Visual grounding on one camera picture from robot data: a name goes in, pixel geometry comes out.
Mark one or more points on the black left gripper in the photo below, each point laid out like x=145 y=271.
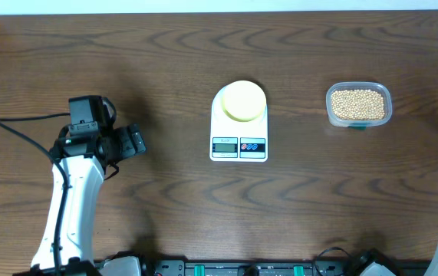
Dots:
x=126 y=148

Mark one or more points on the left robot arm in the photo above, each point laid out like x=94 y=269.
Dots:
x=80 y=157

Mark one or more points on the white digital kitchen scale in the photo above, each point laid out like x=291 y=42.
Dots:
x=233 y=141

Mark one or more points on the yellow plastic bowl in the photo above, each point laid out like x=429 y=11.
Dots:
x=243 y=101

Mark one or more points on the clear plastic bean container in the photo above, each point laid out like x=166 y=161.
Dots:
x=357 y=85

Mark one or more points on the green tape label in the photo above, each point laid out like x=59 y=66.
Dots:
x=361 y=128

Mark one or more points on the pile of dried soybeans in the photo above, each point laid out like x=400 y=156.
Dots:
x=358 y=105

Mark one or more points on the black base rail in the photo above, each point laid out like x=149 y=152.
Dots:
x=331 y=261

